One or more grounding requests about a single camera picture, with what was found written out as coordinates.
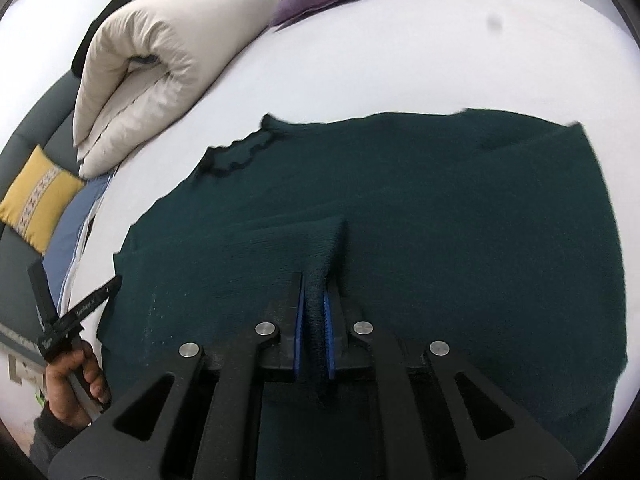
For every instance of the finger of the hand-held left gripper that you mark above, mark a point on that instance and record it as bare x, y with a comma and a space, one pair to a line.
42, 295
92, 302

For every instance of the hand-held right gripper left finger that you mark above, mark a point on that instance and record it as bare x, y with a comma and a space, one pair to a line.
299, 321

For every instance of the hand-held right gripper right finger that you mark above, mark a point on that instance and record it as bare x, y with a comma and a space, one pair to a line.
328, 331

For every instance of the dark green knit sweater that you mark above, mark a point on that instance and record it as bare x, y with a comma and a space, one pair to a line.
440, 220

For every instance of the person's left forearm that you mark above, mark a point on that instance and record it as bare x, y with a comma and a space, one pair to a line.
50, 442

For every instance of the person's left hand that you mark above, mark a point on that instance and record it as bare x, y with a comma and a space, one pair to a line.
65, 395

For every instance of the blue pillow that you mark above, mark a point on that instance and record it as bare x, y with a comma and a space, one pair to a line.
70, 235

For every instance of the yellow patterned cushion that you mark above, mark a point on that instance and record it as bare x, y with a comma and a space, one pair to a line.
37, 200

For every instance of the grey sofa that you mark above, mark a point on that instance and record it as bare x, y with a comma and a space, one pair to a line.
30, 125

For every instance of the folded beige duvet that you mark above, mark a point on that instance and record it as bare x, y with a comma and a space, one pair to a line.
150, 60

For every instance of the white bed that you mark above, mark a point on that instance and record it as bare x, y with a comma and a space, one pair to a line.
400, 60

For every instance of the white wall socket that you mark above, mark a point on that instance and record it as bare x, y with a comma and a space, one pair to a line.
22, 369

